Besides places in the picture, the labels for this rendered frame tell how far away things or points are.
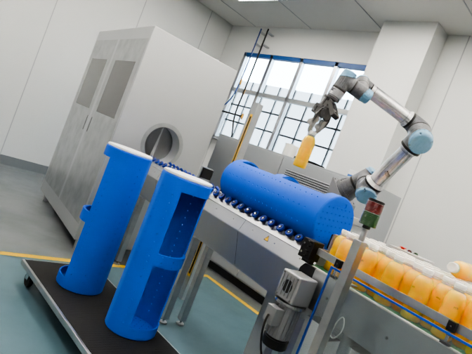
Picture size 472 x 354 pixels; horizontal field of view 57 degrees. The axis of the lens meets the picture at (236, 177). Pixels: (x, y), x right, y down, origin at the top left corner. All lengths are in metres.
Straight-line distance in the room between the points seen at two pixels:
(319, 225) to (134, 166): 1.11
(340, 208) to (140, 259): 1.04
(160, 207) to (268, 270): 0.65
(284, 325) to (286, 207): 0.65
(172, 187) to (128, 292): 0.58
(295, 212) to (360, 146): 3.03
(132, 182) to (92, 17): 4.39
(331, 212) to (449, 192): 2.91
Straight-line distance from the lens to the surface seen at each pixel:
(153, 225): 2.27
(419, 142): 2.37
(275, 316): 1.85
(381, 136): 5.09
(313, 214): 2.12
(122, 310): 2.40
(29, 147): 6.63
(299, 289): 1.84
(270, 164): 4.54
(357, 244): 1.65
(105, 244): 2.67
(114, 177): 2.58
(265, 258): 2.32
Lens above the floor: 1.20
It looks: 2 degrees down
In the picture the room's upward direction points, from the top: 21 degrees clockwise
